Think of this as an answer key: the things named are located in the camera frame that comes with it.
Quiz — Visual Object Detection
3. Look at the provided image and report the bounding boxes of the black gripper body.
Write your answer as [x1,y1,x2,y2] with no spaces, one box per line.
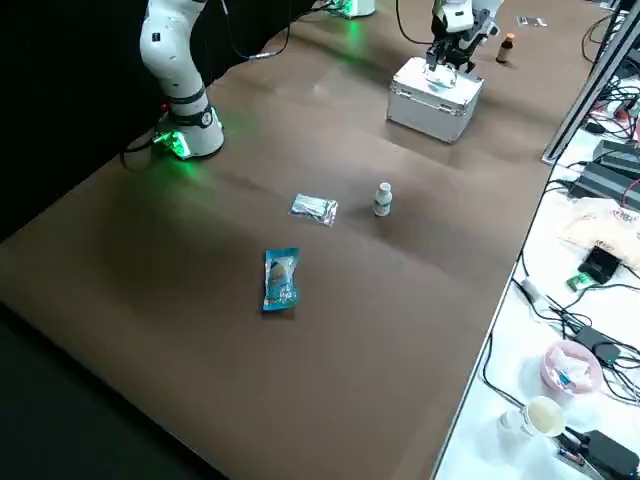
[433,24,494,59]

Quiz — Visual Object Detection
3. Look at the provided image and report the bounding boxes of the silver aluminium medicine box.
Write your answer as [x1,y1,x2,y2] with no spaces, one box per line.
[385,56,485,145]

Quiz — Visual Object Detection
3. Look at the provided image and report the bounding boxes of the small black charger box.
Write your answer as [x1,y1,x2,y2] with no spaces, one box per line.
[582,244,623,282]

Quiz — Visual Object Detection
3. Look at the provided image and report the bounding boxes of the brown bottle orange cap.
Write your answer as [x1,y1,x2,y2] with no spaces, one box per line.
[495,32,516,65]

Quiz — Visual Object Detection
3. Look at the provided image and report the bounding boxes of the small white plastic bottle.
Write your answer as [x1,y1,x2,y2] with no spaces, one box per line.
[373,182,393,218]

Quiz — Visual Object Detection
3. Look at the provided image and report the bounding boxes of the black power adapter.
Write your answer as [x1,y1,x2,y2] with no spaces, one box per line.
[571,160,640,212]
[592,139,640,169]
[573,327,622,365]

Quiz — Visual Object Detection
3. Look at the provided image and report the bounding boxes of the clear zip bag teal contents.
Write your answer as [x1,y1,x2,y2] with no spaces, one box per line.
[286,193,340,228]

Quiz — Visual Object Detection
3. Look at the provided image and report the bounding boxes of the cream cloth bag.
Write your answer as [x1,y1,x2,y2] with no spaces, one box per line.
[558,197,640,279]

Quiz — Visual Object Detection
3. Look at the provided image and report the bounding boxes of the blue snack packet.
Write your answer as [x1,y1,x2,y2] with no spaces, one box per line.
[261,246,302,314]

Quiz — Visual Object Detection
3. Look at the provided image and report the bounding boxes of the pink bowl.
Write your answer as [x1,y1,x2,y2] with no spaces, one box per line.
[542,340,604,397]

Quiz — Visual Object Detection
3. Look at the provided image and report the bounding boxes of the small clear plastic cup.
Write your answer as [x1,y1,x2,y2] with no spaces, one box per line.
[497,408,526,437]

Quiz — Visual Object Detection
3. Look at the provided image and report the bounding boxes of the white paper cup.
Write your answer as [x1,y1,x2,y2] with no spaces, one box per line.
[519,395,569,440]

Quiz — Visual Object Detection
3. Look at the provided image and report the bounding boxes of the black flat device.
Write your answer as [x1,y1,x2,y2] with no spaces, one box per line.
[582,428,640,476]

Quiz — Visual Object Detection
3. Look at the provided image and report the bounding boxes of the aluminium frame post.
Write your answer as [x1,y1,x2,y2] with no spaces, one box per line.
[541,0,640,165]

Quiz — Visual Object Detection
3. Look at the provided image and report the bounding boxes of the black cable silver connector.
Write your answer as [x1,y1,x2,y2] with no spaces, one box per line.
[219,0,326,61]

